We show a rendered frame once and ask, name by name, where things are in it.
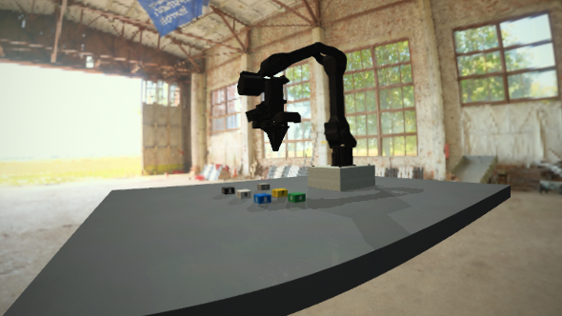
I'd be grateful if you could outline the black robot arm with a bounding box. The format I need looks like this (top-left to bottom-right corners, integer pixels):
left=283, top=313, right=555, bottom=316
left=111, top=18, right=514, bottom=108
left=237, top=42, right=357, bottom=167

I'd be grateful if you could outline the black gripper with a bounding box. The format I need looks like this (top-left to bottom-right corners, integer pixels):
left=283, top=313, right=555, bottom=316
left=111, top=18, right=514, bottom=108
left=251, top=95, right=301, bottom=151

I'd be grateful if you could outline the blue block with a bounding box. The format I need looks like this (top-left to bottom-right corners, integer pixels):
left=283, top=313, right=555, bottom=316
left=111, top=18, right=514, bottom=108
left=253, top=193, right=271, bottom=204

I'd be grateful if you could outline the green block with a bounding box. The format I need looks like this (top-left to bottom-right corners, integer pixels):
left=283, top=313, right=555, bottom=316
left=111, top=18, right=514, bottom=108
left=288, top=192, right=306, bottom=203

